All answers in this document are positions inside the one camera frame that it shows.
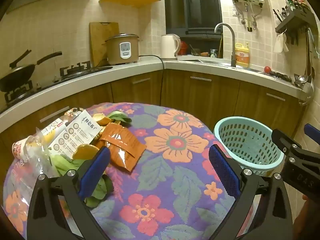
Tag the black frying pan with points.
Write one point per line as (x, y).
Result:
(17, 77)

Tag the dark window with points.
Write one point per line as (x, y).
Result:
(200, 10)

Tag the crumpled shiny snack wrapper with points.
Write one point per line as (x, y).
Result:
(72, 112)

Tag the large orange peel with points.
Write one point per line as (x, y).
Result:
(85, 151)

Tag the dark oblong utensil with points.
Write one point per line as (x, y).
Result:
(280, 76)

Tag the white printed paper package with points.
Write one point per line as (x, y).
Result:
(75, 135)

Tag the row of condiment bottles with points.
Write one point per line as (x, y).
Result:
(295, 2)

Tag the metal ladle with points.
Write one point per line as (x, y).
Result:
(303, 78)

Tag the metal faucet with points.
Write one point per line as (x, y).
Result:
(233, 45)

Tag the red container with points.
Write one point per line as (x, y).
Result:
(183, 47)

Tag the yellow detergent bottle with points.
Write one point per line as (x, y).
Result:
(242, 57)

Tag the green vegetable leaf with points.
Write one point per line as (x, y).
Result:
(118, 117)

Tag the dark wall shelf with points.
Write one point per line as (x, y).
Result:
(297, 20)

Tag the floral tablecloth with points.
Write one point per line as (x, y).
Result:
(175, 180)

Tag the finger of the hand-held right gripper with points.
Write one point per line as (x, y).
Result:
(312, 131)
(282, 140)

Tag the teal plastic basket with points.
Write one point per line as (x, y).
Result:
(250, 142)

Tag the patterned paper cup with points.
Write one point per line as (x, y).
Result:
(18, 148)

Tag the wooden base cabinets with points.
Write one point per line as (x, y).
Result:
(200, 92)

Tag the wooden cutting board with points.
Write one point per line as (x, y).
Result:
(100, 40)

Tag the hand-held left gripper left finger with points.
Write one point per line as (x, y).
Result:
(96, 167)

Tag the red tomato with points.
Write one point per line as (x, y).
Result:
(267, 69)

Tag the black gas stove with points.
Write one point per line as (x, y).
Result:
(75, 71)

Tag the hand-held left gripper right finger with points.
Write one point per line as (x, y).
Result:
(222, 167)

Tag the person's right hand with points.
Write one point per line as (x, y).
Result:
(306, 215)

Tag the white wall socket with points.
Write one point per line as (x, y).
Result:
(235, 12)

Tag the white electric kettle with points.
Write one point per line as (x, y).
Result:
(168, 47)

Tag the steel sink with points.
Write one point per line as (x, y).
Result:
(207, 61)

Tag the clear plastic bag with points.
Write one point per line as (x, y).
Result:
(37, 155)

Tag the brown rice cooker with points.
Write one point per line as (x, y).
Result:
(120, 50)

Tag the orange foil snack wrapper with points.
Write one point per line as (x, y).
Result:
(125, 142)

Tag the white hanging cloth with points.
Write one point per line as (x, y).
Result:
(280, 42)

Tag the green bok choy leaves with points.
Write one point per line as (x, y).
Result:
(100, 191)
(65, 163)

